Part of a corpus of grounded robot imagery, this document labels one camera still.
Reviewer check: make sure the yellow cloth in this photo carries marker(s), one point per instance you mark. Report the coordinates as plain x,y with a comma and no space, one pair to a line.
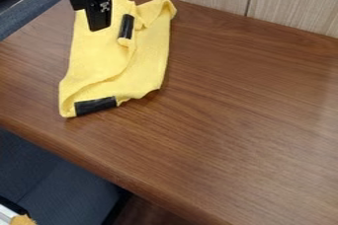
114,64

